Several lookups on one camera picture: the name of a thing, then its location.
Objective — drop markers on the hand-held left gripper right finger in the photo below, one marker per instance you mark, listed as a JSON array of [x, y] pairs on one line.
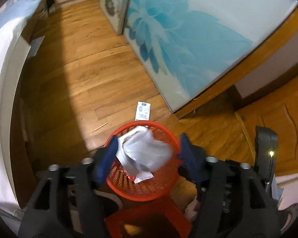
[[188, 158]]

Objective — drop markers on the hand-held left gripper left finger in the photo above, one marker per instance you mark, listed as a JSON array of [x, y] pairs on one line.
[[105, 161]]

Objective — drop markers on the white plastic bag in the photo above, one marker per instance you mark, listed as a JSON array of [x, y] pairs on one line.
[[144, 151]]

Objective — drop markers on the red plastic basket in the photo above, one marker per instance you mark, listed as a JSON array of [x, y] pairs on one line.
[[144, 191]]

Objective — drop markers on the wooden door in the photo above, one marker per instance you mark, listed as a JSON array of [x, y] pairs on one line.
[[288, 129]]

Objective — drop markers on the thin wooden stick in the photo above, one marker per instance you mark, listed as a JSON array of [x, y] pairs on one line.
[[100, 127]]

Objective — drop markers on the white box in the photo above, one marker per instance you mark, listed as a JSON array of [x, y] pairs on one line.
[[142, 111]]

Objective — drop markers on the red plastic stool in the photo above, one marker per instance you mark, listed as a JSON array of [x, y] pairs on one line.
[[144, 215]]

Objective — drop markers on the wooden wardrobe frame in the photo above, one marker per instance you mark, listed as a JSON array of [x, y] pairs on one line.
[[263, 54]]

